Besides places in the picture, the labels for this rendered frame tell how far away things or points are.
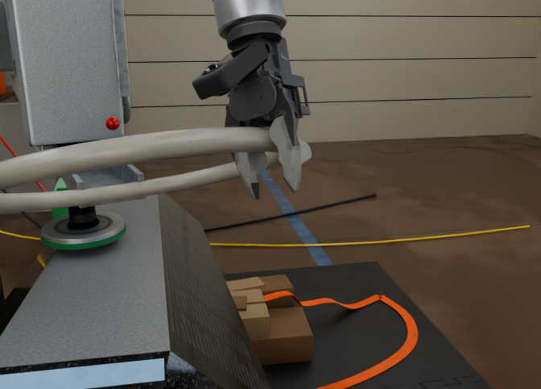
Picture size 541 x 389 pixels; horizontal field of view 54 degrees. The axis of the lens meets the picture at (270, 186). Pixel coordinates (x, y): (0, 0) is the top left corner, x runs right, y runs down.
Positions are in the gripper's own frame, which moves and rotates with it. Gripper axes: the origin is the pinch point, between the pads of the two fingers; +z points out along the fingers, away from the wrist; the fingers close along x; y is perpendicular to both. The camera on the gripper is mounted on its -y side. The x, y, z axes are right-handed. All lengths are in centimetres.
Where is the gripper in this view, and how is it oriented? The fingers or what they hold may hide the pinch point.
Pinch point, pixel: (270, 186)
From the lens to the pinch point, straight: 65.6
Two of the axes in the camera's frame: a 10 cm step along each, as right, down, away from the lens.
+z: 1.7, 9.8, -0.5
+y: 5.5, -0.5, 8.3
